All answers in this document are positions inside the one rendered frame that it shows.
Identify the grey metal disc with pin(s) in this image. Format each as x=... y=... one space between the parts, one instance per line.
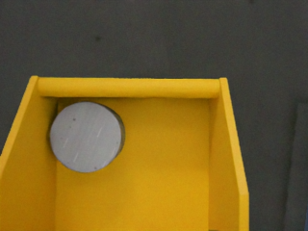
x=86 y=136

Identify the yellow bin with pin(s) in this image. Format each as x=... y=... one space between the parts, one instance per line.
x=180 y=168

